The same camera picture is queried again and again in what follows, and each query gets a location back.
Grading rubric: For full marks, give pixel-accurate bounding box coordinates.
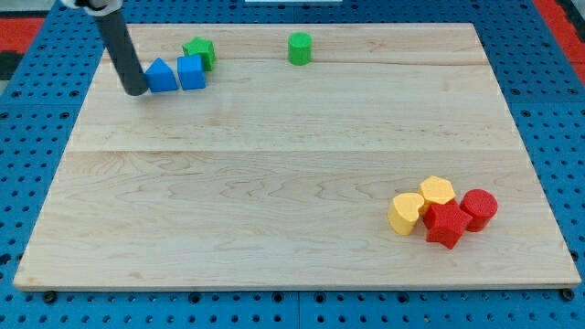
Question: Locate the green star block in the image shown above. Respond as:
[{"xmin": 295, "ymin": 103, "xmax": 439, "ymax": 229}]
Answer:
[{"xmin": 182, "ymin": 37, "xmax": 217, "ymax": 71}]

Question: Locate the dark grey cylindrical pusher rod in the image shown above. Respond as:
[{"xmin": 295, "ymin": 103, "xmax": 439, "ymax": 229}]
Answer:
[{"xmin": 94, "ymin": 7, "xmax": 148, "ymax": 96}]

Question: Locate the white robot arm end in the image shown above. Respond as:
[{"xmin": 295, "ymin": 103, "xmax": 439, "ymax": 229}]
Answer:
[{"xmin": 60, "ymin": 0, "xmax": 123, "ymax": 16}]

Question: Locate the green cylinder block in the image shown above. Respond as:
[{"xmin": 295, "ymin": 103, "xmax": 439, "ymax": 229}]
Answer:
[{"xmin": 288, "ymin": 32, "xmax": 313, "ymax": 66}]

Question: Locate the yellow heart block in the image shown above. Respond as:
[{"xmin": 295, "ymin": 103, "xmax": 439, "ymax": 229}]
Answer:
[{"xmin": 388, "ymin": 193, "xmax": 425, "ymax": 236}]

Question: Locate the yellow hexagon block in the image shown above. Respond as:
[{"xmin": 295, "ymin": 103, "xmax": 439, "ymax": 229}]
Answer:
[{"xmin": 417, "ymin": 175, "xmax": 456, "ymax": 216}]

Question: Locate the blue cube block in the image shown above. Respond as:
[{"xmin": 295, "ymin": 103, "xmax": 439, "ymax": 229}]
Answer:
[{"xmin": 177, "ymin": 55, "xmax": 207, "ymax": 90}]

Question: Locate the red star block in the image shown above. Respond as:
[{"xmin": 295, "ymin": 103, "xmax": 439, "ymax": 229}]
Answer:
[{"xmin": 423, "ymin": 204, "xmax": 473, "ymax": 249}]

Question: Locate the red cylinder block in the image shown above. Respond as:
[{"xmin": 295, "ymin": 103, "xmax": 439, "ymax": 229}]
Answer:
[{"xmin": 460, "ymin": 189, "xmax": 498, "ymax": 232}]

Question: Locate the blue perforated base mat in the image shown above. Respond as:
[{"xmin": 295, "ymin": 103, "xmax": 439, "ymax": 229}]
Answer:
[{"xmin": 1, "ymin": 0, "xmax": 584, "ymax": 328}]

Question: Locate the blue triangular block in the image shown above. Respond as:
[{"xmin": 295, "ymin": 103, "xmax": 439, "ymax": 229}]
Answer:
[{"xmin": 144, "ymin": 58, "xmax": 178, "ymax": 93}]

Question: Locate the light wooden board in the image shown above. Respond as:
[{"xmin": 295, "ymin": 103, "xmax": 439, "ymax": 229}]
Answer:
[{"xmin": 14, "ymin": 23, "xmax": 581, "ymax": 292}]

